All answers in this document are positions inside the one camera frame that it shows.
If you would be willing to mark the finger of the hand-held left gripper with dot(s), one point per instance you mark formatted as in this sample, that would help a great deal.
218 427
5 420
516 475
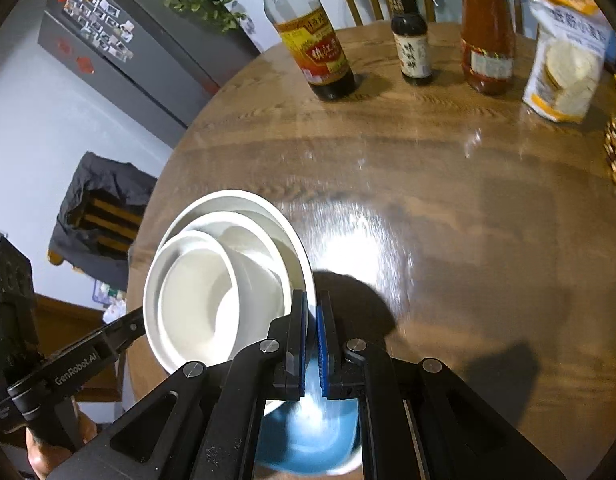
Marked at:
123 332

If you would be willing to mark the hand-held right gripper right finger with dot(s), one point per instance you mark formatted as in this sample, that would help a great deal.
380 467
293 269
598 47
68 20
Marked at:
324 350

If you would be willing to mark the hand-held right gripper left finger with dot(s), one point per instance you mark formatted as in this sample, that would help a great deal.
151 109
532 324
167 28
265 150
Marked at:
300 340

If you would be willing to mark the medium white bowl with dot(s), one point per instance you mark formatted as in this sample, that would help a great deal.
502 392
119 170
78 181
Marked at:
263 280

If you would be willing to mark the white ceramic ramekin pot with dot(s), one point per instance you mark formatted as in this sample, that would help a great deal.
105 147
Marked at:
198 300

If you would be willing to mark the blue oval dish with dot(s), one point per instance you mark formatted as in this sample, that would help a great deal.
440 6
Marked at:
308 435

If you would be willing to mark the large white bowl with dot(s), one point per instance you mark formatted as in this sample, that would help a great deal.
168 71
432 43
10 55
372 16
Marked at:
293 250

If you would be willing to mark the person's left hand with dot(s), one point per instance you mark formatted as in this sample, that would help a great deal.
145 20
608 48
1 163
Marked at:
43 457

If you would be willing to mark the wooden stool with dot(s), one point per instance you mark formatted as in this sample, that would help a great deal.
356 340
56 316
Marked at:
63 325

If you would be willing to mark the black cloth over wooden rack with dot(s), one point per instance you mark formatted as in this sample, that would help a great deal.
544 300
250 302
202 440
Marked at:
103 195

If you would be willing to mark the grey fridge with photo magnets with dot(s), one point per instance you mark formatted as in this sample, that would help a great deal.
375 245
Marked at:
138 60

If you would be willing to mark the yellow cap vinegar bottle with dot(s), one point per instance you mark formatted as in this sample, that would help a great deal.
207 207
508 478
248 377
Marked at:
313 45

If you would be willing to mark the small dark sauce bottle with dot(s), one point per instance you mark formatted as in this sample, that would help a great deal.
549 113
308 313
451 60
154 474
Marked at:
413 40

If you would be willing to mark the red ketchup bottle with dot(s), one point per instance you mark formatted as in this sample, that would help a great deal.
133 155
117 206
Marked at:
488 45

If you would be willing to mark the wooden bead trivet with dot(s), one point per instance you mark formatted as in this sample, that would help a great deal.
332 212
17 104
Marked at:
615 160

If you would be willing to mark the white flour bag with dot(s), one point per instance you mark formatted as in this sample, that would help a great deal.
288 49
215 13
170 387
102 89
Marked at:
568 65

